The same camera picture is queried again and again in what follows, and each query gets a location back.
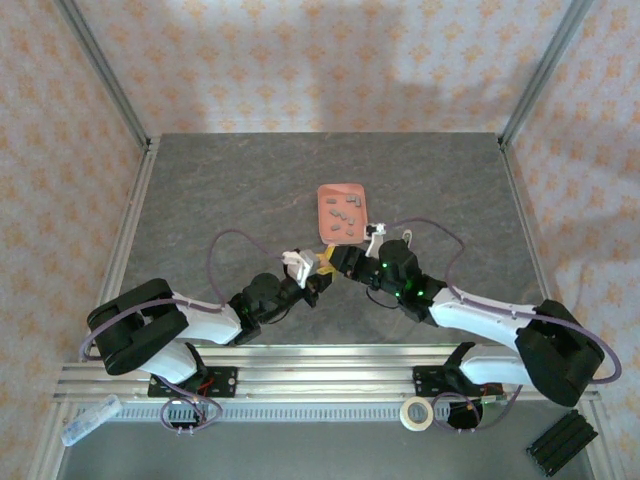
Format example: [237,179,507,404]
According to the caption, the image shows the pink plastic tray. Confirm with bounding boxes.
[316,182,372,247]

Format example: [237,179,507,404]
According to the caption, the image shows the white tape roll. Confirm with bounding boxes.
[399,396,435,431]

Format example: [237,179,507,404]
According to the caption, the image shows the clear plastic bottle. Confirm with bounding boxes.
[59,393,123,448]

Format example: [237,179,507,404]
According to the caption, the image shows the black aluminium extrusion piece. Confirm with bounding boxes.
[524,408,600,479]

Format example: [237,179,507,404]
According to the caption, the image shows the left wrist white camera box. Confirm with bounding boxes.
[282,248,321,289]

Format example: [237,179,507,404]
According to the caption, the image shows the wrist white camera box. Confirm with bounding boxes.
[282,248,321,289]
[363,222,389,257]

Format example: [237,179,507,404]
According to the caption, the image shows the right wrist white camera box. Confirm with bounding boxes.
[363,222,389,257]

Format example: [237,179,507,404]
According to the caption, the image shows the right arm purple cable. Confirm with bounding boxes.
[387,216,623,435]

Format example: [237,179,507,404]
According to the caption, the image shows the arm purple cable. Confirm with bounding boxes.
[387,216,623,435]
[80,228,291,435]

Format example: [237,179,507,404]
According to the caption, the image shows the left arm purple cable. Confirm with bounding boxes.
[80,228,291,435]

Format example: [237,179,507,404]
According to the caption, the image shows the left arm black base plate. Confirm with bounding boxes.
[147,366,238,400]

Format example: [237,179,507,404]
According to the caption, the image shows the aluminium front rail beam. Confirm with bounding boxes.
[52,343,601,404]

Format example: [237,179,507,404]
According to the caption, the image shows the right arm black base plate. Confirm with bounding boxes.
[411,365,506,400]

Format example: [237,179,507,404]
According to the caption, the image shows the grey slotted cable duct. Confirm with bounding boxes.
[107,402,454,424]

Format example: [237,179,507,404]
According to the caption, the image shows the aluminium side rail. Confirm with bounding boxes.
[497,135,571,361]
[81,135,162,359]

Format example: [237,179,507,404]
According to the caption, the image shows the aluminium upright post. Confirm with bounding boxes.
[498,0,597,150]
[52,0,152,150]

